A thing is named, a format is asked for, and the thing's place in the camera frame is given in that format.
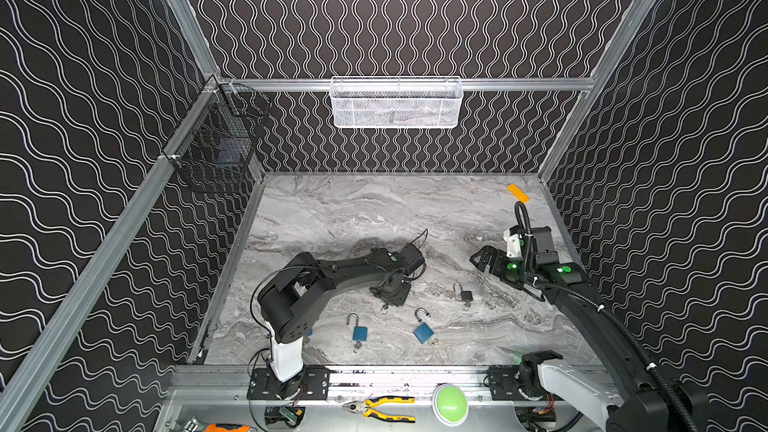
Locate green circuit board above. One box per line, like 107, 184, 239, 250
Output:
264, 406, 305, 429

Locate orange tool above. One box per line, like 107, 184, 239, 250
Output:
204, 423, 252, 432

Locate black wire basket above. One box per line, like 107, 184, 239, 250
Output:
170, 83, 271, 195

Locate yellow block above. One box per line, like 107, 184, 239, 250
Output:
507, 184, 530, 203

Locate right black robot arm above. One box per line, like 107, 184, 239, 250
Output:
470, 201, 708, 431

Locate white wire basket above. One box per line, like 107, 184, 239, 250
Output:
329, 76, 464, 129

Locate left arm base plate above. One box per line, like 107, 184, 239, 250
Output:
247, 365, 330, 401

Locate blue padlock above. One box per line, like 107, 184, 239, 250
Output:
346, 313, 368, 353
413, 307, 435, 344

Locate green round button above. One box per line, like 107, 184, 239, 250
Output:
432, 383, 469, 427

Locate middle blue padlock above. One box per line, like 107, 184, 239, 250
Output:
346, 313, 368, 353

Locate yellow handled pliers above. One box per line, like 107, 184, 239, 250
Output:
341, 395, 417, 424

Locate right blue padlock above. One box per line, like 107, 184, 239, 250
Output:
413, 307, 435, 344

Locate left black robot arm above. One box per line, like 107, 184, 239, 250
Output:
256, 243, 426, 383

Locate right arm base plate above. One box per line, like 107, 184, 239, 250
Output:
483, 364, 562, 402

